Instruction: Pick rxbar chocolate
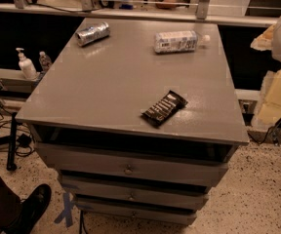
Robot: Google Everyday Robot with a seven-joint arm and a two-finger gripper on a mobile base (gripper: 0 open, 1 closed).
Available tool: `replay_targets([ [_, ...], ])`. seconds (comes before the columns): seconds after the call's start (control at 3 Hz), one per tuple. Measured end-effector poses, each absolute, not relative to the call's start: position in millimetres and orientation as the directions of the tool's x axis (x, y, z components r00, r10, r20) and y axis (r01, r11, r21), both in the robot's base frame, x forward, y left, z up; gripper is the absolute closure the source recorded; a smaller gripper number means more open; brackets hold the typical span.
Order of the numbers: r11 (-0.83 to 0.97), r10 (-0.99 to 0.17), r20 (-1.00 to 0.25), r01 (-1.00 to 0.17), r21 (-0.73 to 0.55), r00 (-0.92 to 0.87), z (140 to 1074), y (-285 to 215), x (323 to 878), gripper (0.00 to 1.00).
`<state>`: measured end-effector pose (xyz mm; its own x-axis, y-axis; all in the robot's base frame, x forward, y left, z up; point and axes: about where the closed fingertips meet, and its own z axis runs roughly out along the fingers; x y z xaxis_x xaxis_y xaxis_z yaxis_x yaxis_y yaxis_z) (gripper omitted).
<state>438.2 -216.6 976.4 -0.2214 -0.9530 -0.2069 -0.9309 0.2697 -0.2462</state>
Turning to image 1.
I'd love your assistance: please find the black stand pole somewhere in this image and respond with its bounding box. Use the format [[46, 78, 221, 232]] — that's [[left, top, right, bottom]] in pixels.
[[7, 113, 17, 171]]

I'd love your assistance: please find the clear plastic water bottle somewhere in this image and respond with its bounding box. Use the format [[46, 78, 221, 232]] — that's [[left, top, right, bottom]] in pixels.
[[154, 30, 211, 54]]

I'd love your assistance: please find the middle drawer front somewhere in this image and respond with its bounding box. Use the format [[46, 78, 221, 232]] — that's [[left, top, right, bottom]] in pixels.
[[60, 175, 209, 210]]

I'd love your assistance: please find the blue tape cross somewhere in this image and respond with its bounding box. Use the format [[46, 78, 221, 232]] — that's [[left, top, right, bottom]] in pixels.
[[54, 192, 88, 234]]

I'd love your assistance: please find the black rxbar chocolate bar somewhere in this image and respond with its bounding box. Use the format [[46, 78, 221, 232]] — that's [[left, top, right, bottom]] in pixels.
[[142, 90, 188, 127]]

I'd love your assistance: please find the drawer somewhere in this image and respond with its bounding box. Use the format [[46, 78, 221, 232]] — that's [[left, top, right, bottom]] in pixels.
[[60, 175, 209, 210], [75, 200, 196, 225], [35, 143, 228, 186]]

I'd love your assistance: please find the grey drawer cabinet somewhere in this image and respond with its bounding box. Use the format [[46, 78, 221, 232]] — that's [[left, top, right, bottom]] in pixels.
[[17, 19, 249, 214]]

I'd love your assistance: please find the crushed silver can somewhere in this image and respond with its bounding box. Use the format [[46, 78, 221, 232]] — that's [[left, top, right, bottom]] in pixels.
[[75, 22, 110, 47]]

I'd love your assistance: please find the white pump dispenser bottle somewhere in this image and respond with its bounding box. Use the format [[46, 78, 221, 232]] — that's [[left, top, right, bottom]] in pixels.
[[16, 48, 37, 80]]

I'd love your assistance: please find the top drawer front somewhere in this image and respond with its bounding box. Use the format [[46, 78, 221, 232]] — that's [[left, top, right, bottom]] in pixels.
[[35, 143, 228, 186]]

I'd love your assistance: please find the small clear bottle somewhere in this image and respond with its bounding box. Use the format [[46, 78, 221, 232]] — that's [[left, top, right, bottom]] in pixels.
[[39, 51, 53, 72]]

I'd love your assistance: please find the black shoe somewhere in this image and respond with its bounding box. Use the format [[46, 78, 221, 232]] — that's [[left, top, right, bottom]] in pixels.
[[3, 184, 52, 234]]

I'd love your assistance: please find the bottom drawer front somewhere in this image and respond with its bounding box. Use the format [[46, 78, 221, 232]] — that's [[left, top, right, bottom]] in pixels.
[[75, 200, 196, 225]]

